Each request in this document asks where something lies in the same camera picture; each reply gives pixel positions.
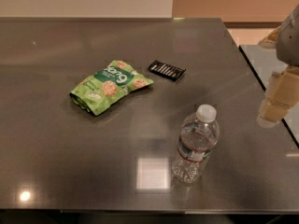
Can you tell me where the adjacent grey side table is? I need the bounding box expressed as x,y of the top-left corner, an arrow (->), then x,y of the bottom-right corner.
239,45 -> 299,147

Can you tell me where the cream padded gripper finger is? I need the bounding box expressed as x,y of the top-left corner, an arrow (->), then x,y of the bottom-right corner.
258,27 -> 280,49
257,65 -> 299,128

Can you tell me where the green rice chip bag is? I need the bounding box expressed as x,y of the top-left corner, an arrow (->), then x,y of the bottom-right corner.
70,61 -> 153,116

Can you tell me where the clear plastic water bottle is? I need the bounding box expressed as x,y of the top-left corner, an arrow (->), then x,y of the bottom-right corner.
172,105 -> 220,184

